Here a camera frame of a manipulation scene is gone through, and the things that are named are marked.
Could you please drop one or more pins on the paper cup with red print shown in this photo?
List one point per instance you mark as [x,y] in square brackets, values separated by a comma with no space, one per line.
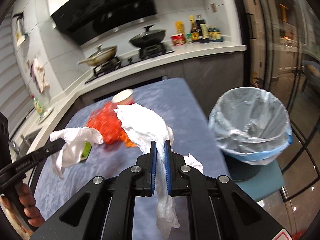
[124,97]

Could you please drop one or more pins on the small green-lid spice jar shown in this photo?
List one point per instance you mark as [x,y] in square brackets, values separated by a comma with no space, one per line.
[189,39]

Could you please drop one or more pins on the yellow seasoning packet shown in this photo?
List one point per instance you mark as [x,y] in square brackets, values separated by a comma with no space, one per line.
[179,27]

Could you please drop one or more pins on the dark soy sauce bottle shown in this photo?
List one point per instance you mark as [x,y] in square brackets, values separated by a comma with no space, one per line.
[202,30]

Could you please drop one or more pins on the wall shelf with items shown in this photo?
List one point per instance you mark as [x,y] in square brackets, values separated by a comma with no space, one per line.
[20,33]

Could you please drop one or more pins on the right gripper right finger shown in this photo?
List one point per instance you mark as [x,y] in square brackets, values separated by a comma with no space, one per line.
[217,207]

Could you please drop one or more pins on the black wok with lid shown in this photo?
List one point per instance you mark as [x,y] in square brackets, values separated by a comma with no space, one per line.
[149,37]

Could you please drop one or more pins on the condiment jar set on tray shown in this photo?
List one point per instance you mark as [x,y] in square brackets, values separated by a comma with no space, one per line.
[214,34]

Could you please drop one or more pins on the brown sauce bottle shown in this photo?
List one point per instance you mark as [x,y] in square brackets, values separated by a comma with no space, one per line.
[193,29]

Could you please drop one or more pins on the red instant noodle cup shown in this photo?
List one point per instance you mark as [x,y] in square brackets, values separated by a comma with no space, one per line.
[178,39]

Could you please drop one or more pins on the beige frying pan with lid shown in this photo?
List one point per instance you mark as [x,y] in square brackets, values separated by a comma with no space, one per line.
[102,55]

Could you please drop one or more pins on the dark grey lower cabinets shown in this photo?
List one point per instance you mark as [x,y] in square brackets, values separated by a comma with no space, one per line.
[208,77]

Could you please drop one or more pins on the black range hood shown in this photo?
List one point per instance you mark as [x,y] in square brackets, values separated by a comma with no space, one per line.
[83,20]

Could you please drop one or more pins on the trash bin with clear liner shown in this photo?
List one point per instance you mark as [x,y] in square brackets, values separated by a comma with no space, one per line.
[252,128]

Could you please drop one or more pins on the black gas stove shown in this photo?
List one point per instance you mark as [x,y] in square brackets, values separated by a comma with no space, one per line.
[121,62]

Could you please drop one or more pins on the glass sliding door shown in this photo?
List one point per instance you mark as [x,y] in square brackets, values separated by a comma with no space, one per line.
[285,56]

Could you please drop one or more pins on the green dish soap bottle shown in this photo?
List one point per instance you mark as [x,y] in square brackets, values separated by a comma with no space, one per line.
[38,106]

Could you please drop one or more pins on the green small box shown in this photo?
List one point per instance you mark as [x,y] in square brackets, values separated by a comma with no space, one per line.
[86,151]

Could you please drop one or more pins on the teal stool under bin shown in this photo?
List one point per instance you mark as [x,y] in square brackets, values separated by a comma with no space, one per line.
[265,183]

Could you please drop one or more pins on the person's left hand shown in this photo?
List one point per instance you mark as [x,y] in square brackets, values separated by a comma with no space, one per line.
[30,209]

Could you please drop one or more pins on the white kitchen countertop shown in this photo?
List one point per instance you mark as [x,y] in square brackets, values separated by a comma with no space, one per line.
[187,51]

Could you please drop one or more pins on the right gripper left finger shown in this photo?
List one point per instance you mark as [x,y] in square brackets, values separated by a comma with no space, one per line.
[104,208]

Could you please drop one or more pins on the steel kitchen sink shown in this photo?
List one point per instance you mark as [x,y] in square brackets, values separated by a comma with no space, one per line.
[27,141]

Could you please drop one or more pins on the red plastic bag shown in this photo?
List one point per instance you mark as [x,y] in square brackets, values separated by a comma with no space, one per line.
[107,123]

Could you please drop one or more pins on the white plate on counter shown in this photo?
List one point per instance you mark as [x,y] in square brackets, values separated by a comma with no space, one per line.
[45,115]

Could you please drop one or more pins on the orange snack wrapper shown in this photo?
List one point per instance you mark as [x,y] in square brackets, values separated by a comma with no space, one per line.
[128,142]

